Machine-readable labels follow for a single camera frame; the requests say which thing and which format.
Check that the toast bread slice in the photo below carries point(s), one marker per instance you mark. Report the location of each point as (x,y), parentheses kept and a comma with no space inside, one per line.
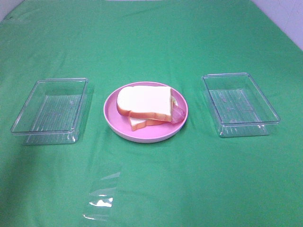
(146,102)
(141,123)

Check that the bacon strip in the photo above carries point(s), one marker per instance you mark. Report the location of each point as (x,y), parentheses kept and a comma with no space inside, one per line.
(177,114)

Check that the pink round plate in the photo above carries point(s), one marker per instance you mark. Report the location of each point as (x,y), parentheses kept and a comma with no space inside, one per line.
(149,134)

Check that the green tablecloth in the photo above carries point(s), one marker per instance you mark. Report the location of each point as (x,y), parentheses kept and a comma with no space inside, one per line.
(195,178)

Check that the right clear plastic tray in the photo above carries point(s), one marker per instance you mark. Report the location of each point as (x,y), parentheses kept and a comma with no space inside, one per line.
(238,106)

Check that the clear plastic tray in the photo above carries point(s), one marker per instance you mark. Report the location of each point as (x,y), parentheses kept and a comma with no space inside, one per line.
(53,112)
(238,106)

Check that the clear plastic film sheet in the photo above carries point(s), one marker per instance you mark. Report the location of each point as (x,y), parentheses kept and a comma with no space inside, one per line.
(99,201)

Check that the left clear plastic tray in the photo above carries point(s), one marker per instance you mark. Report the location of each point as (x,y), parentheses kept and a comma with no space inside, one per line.
(53,112)

